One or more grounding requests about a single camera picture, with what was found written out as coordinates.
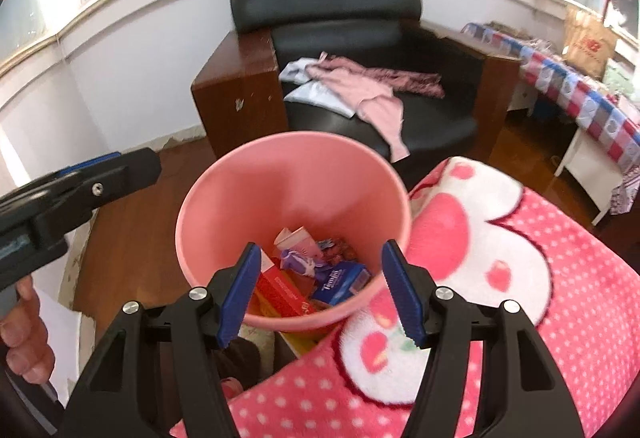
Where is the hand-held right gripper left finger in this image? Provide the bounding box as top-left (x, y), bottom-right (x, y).
top-left (60, 242), bottom-right (263, 438)

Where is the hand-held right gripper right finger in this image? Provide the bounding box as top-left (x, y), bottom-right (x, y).
top-left (381, 239), bottom-right (586, 438)

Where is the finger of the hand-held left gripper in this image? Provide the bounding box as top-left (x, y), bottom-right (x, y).
top-left (31, 147), bottom-right (163, 245)
top-left (0, 151), bottom-right (123, 225)

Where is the red and white box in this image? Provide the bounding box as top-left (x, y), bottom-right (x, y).
top-left (255, 258), bottom-right (326, 319)

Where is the blue tissue pack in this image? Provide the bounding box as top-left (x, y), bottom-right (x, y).
top-left (310, 260), bottom-right (373, 306)

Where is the purple wrapper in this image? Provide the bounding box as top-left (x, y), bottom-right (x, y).
top-left (280, 248), bottom-right (323, 277)

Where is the pink printed packet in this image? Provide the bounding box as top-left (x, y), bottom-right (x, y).
top-left (274, 227), bottom-right (321, 259)

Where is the pink plastic bucket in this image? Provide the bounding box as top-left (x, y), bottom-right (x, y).
top-left (175, 131), bottom-right (413, 331)

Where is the person's left hand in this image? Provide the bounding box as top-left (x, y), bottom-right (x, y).
top-left (0, 275), bottom-right (57, 385)

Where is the orange cardboard box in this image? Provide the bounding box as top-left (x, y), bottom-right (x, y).
top-left (280, 324), bottom-right (346, 360)

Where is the white paper sheet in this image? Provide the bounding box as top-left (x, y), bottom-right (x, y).
top-left (30, 288), bottom-right (83, 406)

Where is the pink polka-dot blanket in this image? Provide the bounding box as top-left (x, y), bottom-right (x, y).
top-left (170, 157), bottom-right (640, 438)

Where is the light blue garment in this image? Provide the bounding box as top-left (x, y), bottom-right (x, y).
top-left (277, 59), bottom-right (361, 119)

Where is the patterned dark pink garment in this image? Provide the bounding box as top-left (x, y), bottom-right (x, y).
top-left (320, 52), bottom-right (446, 99)

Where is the white desk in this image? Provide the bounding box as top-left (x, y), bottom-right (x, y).
top-left (505, 78), bottom-right (626, 226)

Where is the checkered cloth white table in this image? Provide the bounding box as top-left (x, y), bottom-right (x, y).
top-left (460, 22), bottom-right (640, 216)

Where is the brown paper bag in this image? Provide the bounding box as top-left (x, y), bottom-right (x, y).
top-left (564, 6), bottom-right (618, 79)

